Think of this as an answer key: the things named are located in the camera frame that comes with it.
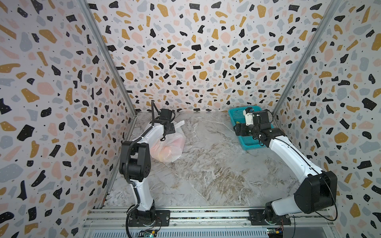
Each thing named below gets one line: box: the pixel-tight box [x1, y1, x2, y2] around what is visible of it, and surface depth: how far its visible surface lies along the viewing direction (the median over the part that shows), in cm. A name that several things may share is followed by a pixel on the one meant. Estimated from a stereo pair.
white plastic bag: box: [149, 120, 187, 163], surface depth 95 cm
